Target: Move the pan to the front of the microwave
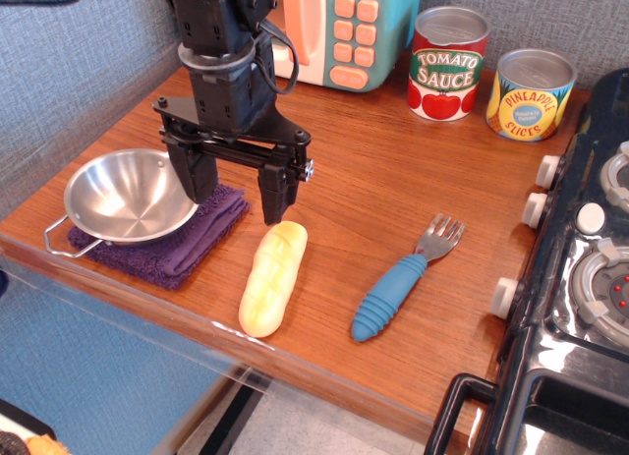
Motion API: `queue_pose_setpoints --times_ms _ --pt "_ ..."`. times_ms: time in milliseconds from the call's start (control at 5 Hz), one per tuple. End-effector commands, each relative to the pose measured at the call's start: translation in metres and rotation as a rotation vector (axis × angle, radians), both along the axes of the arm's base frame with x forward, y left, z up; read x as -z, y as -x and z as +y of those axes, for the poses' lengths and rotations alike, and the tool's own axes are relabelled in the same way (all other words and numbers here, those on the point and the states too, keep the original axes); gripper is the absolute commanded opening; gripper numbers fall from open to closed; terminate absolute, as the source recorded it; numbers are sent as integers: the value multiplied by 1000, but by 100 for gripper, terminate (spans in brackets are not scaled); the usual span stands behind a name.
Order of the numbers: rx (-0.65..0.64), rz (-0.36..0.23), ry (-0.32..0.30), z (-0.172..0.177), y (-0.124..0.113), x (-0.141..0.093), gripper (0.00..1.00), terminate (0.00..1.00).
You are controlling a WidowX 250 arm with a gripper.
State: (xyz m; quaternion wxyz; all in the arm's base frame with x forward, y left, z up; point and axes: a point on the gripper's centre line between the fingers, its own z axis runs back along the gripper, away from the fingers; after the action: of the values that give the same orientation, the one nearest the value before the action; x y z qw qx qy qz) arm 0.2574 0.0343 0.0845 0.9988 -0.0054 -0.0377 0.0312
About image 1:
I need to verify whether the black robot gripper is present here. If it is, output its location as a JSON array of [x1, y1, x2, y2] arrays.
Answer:
[[153, 66, 314, 225]]

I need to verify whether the small stainless steel wok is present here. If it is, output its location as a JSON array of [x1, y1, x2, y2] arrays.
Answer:
[[44, 148, 199, 258]]

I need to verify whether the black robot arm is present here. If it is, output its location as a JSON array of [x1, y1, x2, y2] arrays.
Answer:
[[153, 0, 314, 225]]

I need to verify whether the teal and pink toy microwave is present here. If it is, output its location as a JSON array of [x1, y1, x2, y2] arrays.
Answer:
[[269, 0, 421, 92]]

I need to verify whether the yellow toy bread loaf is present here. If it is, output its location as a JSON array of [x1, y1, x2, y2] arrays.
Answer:
[[239, 221, 308, 338]]

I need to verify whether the folded purple towel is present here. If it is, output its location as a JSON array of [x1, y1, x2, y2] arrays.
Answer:
[[86, 185, 251, 290]]

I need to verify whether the tomato sauce can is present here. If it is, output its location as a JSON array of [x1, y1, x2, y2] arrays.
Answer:
[[407, 6, 490, 122]]

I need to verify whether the white stove knob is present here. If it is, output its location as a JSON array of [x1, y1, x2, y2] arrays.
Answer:
[[490, 277, 519, 319], [521, 193, 547, 229], [536, 155, 561, 190], [576, 202, 605, 235]]

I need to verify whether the pineapple slices can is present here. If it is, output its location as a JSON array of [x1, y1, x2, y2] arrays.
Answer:
[[486, 48, 577, 142]]

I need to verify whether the black toy stove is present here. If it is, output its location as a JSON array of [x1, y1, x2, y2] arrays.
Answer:
[[424, 67, 629, 455]]

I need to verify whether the black cable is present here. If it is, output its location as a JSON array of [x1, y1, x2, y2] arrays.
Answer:
[[250, 18, 301, 96]]

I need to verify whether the blue handled toy fork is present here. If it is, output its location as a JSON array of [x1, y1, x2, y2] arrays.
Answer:
[[351, 213, 466, 342]]

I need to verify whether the black oven door handle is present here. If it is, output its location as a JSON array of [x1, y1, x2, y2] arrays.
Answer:
[[425, 373, 498, 455]]

